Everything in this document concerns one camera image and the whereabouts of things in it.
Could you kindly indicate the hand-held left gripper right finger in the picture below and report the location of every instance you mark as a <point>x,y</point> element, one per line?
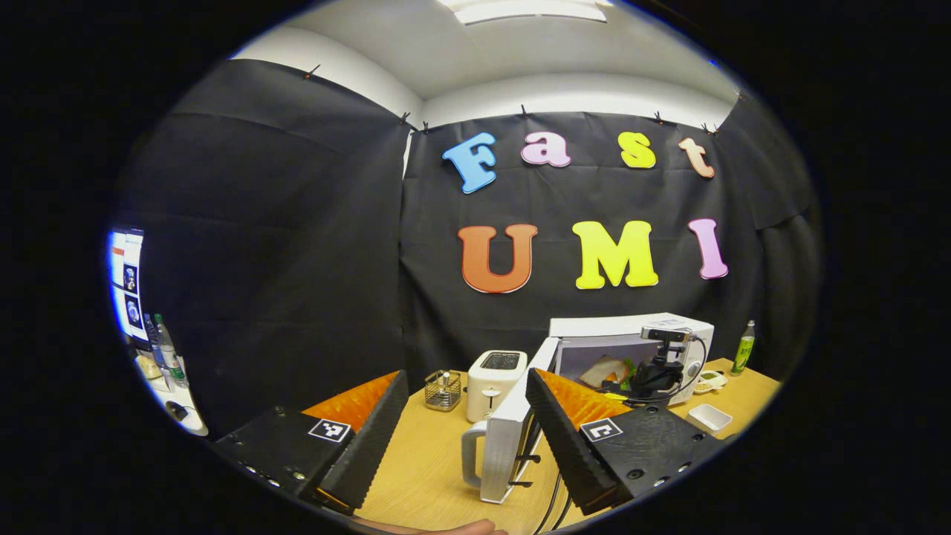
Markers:
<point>568,446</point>

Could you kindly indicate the black computer mouse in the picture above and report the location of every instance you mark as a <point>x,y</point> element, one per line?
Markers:
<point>177,410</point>

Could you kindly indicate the small white rectangular tray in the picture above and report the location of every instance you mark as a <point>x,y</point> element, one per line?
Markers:
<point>709,416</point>

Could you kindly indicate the large ceiling light panel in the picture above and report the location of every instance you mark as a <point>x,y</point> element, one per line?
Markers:
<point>527,9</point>

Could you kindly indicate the white microwave oven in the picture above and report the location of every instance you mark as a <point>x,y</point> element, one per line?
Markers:
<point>594,327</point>

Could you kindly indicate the white divided seasoning dish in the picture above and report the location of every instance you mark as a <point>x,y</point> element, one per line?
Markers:
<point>709,380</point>

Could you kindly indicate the green label bottle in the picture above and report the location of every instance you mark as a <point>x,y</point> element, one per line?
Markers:
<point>743,353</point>

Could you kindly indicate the white toaster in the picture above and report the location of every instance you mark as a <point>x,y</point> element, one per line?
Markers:
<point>494,383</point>

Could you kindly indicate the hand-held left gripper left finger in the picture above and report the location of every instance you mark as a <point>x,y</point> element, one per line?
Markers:
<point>375,438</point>

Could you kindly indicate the computer monitor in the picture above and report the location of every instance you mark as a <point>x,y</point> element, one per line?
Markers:
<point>126,282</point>

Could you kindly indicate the white side table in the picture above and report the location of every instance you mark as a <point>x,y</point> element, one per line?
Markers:
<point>182,412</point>

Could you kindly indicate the black backdrop cloth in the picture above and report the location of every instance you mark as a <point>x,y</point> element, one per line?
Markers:
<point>312,223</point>

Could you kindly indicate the clear water bottle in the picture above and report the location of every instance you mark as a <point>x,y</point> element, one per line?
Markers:
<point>171,353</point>
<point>151,338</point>

